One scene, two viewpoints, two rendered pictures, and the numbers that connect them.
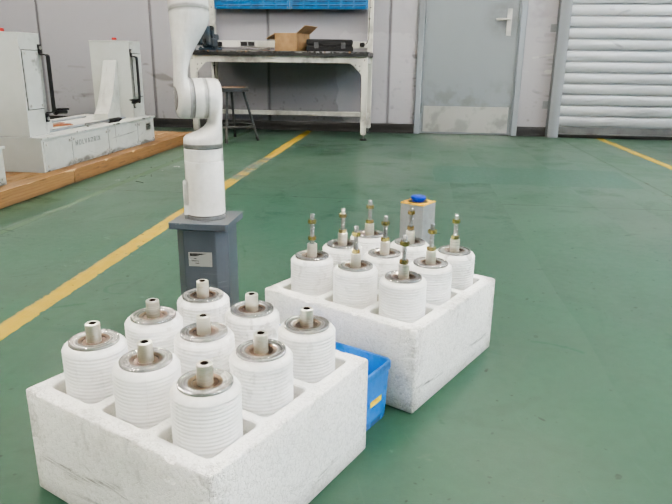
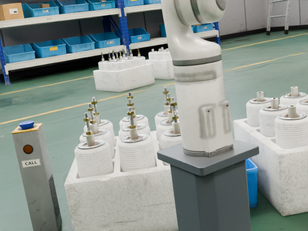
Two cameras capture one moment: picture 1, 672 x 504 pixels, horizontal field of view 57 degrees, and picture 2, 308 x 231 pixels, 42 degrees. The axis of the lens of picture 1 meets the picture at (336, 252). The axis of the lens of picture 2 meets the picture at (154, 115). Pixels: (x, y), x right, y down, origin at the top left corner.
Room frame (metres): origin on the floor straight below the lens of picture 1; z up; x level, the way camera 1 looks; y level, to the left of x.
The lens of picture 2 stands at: (2.03, 0.86, 0.56)
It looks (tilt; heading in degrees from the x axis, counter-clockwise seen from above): 13 degrees down; 232
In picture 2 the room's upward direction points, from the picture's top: 8 degrees counter-clockwise
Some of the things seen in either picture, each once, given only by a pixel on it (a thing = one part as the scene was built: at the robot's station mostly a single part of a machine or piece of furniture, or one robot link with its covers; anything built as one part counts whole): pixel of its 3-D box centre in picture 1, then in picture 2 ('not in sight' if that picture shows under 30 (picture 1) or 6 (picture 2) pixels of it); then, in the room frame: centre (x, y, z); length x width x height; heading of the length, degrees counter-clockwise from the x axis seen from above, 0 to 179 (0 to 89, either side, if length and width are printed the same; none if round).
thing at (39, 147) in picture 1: (63, 94); not in sight; (4.10, 1.76, 0.45); 1.51 x 0.57 x 0.74; 173
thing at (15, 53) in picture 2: not in sight; (16, 53); (0.02, -4.57, 0.36); 0.50 x 0.38 x 0.21; 84
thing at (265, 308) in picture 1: (251, 309); (275, 107); (1.02, 0.15, 0.25); 0.08 x 0.08 x 0.01
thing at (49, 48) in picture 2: not in sight; (47, 48); (-0.40, -4.50, 0.36); 0.50 x 0.38 x 0.21; 84
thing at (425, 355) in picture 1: (382, 318); (140, 177); (1.36, -0.11, 0.09); 0.39 x 0.39 x 0.18; 54
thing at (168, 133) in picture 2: (312, 255); (177, 132); (1.34, 0.05, 0.25); 0.08 x 0.08 x 0.01
